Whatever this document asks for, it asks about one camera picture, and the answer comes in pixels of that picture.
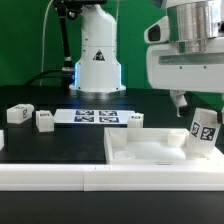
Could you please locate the white obstacle wall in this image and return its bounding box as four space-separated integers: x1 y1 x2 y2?
0 164 224 192
0 130 4 151

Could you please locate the white obstacle wall front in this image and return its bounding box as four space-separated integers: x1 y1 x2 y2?
0 164 224 192

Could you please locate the white cable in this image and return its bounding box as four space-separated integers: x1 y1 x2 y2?
39 0 55 78

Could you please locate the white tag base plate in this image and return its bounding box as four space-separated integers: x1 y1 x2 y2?
54 109 134 125

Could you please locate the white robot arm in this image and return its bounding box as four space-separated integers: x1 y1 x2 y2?
70 0 224 116

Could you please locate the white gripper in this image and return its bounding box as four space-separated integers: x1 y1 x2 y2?
146 43 224 124

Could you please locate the black cable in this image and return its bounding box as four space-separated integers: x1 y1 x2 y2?
23 68 75 87

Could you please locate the white obstacle wall left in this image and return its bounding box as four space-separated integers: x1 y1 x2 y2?
0 130 4 151

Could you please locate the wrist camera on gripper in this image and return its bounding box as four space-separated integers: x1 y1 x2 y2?
144 16 170 44

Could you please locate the white square tabletop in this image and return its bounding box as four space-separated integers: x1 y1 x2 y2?
104 128 224 165

